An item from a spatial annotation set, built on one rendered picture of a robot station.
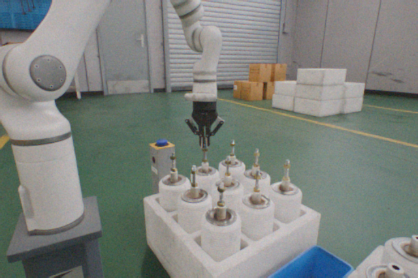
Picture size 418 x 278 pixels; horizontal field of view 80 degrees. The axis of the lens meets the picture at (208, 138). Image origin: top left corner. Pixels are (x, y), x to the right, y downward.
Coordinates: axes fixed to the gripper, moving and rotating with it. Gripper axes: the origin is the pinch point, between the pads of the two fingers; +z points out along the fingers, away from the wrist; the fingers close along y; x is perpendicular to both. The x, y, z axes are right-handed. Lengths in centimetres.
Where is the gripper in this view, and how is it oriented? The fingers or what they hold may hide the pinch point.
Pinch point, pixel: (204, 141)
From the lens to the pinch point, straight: 81.1
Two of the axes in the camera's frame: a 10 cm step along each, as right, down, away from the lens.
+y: -9.8, -0.6, 1.9
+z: 0.0, 9.6, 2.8
